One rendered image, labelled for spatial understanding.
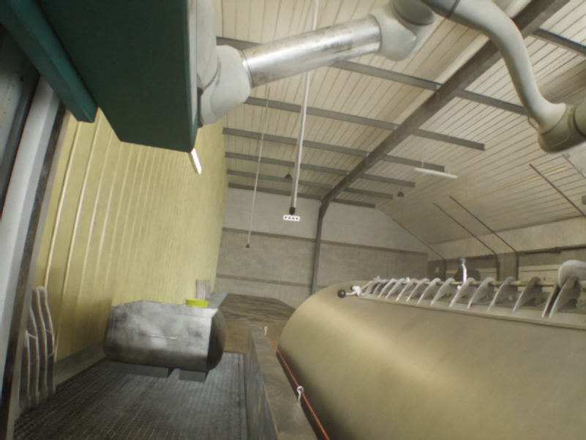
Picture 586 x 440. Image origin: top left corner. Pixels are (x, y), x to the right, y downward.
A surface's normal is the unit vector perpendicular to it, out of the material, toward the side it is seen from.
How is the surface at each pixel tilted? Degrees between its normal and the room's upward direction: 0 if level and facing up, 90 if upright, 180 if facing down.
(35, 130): 90
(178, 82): 180
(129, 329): 90
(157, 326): 92
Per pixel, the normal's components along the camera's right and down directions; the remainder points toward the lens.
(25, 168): 0.26, -0.14
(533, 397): -0.68, -0.73
